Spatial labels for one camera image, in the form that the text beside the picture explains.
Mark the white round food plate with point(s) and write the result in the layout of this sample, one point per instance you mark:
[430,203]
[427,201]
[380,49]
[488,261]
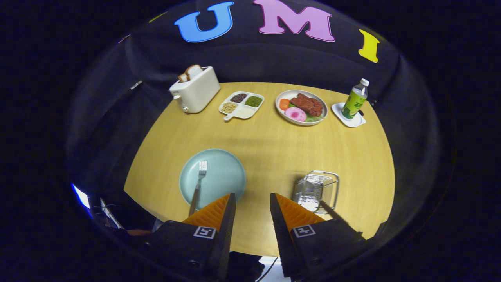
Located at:
[289,95]

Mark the white square coaster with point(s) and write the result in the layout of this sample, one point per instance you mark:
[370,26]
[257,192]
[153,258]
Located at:
[354,122]

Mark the white toaster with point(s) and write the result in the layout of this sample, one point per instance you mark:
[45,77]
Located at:
[197,94]

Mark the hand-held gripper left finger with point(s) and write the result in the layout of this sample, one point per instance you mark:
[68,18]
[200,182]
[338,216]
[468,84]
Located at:
[223,243]

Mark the pale bread slice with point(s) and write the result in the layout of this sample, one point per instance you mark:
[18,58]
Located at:
[193,71]

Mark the brown-crust bread slice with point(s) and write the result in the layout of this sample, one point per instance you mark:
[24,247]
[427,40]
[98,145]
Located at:
[183,77]

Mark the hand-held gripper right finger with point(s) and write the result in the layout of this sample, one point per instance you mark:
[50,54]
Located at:
[282,239]

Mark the red steak piece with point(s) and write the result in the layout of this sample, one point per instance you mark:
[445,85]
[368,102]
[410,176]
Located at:
[307,103]

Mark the green label drink bottle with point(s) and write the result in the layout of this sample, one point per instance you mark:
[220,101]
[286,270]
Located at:
[354,103]

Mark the light blue round plate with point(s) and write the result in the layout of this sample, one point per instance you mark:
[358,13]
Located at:
[223,176]

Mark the orange tomato slice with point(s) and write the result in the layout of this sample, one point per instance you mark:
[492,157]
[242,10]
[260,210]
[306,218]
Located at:
[284,104]

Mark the lit computer monitor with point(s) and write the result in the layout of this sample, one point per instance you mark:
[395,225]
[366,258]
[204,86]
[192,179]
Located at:
[81,197]

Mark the green lettuce leaf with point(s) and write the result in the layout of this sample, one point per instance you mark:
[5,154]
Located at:
[315,118]

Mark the black backdrop cloth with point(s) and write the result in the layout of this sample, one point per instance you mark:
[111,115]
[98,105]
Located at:
[254,58]

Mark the white divided seasoning tray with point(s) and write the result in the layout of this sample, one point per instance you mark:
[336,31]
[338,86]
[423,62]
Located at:
[244,112]

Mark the pink round ham slice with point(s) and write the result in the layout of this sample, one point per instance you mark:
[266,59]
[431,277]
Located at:
[295,114]

